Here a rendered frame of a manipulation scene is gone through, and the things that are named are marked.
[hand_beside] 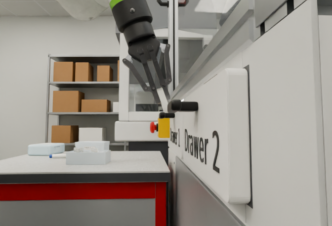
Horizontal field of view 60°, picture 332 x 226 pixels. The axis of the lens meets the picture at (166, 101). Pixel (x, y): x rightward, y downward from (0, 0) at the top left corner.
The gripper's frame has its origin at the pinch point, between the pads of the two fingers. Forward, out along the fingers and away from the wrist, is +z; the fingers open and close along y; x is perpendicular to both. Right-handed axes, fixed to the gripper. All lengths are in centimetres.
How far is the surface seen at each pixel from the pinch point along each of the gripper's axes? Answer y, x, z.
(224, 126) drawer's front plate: -0.2, 47.9, 6.6
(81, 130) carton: 103, -377, -25
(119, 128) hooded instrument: 20, -77, 0
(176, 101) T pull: 1.6, 38.1, 2.9
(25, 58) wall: 166, -433, -179
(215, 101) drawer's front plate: -1.0, 44.9, 4.4
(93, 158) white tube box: 25.1, -20.8, 7.8
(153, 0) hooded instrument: -20, -77, -58
